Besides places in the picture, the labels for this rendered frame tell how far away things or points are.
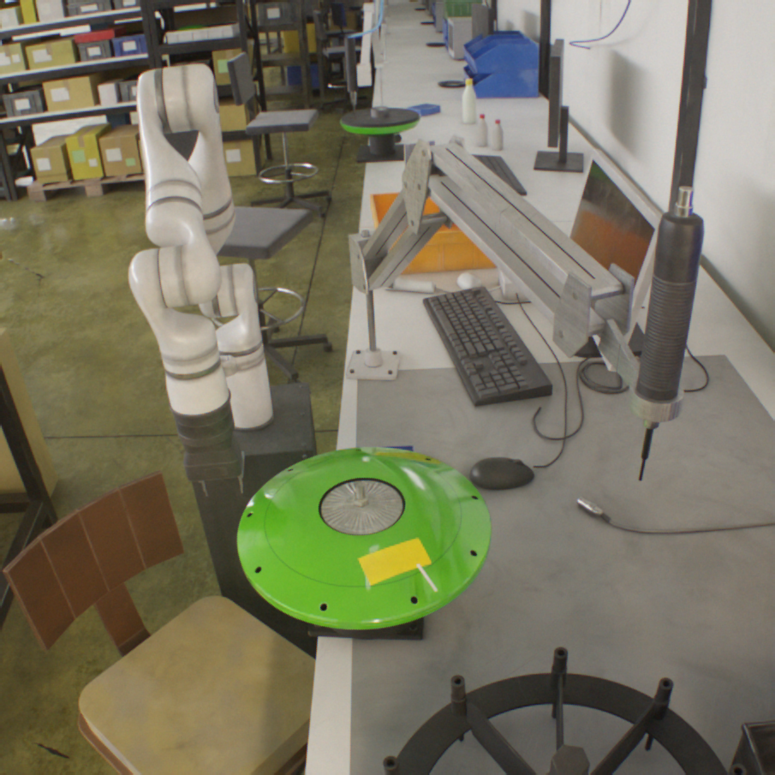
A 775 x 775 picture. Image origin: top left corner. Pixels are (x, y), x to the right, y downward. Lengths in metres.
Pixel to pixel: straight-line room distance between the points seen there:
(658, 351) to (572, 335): 0.12
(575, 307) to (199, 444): 0.49
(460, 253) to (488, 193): 1.02
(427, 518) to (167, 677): 0.66
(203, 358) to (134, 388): 2.54
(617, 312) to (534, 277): 0.12
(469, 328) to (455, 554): 0.81
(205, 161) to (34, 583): 0.73
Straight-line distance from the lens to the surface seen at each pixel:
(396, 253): 1.19
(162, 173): 0.95
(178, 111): 1.06
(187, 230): 0.88
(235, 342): 1.38
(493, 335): 1.57
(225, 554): 1.59
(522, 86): 4.11
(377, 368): 1.49
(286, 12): 8.41
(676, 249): 0.63
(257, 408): 1.45
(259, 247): 2.90
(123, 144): 6.33
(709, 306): 1.86
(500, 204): 0.87
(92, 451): 3.09
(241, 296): 1.33
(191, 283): 0.85
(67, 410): 3.41
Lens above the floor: 1.69
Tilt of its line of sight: 33 degrees down
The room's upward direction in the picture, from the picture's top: 4 degrees counter-clockwise
